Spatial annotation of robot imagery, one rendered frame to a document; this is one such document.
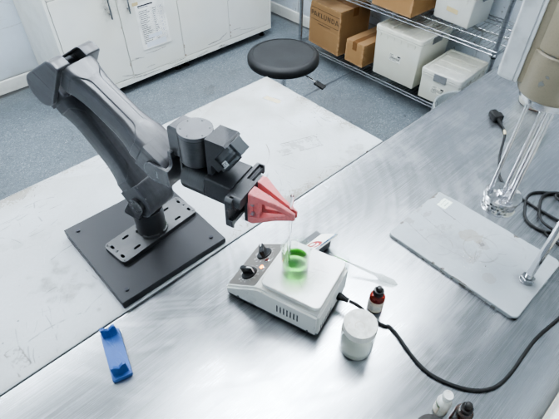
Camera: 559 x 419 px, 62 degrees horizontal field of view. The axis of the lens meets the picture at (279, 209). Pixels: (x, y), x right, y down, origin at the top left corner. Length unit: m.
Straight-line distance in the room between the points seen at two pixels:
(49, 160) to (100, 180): 1.72
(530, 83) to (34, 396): 0.93
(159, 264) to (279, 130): 0.55
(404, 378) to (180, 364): 0.39
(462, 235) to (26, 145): 2.59
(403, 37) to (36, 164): 2.25
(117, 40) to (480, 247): 2.62
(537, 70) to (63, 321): 0.91
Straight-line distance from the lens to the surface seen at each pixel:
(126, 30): 3.22
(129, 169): 0.92
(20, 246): 1.15
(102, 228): 1.08
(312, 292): 0.83
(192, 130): 0.73
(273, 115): 1.39
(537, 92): 0.80
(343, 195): 1.13
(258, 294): 0.87
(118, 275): 0.99
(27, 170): 2.93
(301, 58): 2.25
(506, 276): 1.05
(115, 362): 0.90
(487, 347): 0.95
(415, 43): 2.98
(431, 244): 1.05
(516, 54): 0.81
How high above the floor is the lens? 1.67
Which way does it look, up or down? 45 degrees down
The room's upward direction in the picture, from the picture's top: straight up
